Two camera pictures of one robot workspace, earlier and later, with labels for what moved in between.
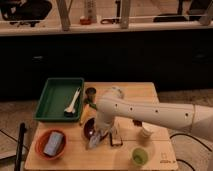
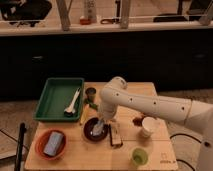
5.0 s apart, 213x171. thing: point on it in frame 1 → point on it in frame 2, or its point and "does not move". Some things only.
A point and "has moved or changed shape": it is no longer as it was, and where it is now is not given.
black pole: x=20 y=148 does not move
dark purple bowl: x=89 y=127 does not move
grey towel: x=94 y=140 has moved or changed shape
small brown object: x=137 y=123 does not move
